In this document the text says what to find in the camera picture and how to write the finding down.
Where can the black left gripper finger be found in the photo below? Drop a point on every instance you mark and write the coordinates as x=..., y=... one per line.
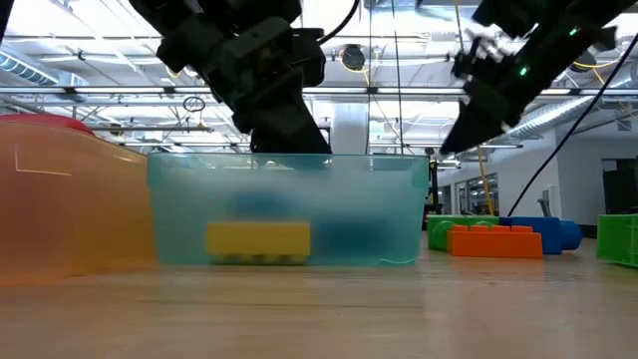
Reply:
x=289, y=137

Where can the blue round-stud toy brick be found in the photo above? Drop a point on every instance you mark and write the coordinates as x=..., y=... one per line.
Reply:
x=550, y=234

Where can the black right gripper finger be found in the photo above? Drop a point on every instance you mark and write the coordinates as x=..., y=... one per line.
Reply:
x=478, y=129

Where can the red foam die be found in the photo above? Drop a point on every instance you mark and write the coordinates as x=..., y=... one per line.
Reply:
x=50, y=122

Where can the silver ventilation duct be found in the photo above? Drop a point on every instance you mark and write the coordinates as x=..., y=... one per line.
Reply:
x=563, y=114

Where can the blue two-stud toy brick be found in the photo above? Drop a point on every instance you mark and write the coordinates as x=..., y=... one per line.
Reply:
x=349, y=239

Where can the orange flat toy brick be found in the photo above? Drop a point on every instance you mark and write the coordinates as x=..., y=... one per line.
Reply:
x=493, y=244

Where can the green double-stud toy brick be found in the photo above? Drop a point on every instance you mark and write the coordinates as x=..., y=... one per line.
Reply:
x=618, y=239

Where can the orange translucent plastic bin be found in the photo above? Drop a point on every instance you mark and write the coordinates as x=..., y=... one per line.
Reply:
x=75, y=224

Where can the black cabinet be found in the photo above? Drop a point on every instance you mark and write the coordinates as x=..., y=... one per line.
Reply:
x=620, y=189

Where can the green rectangular toy brick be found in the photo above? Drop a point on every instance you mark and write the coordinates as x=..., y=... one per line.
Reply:
x=436, y=234

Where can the long yellow toy brick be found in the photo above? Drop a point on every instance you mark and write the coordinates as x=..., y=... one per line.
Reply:
x=259, y=239

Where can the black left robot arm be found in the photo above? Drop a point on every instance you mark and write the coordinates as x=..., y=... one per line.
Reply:
x=224, y=10

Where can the teal translucent plastic bin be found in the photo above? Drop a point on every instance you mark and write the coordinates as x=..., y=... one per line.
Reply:
x=349, y=184

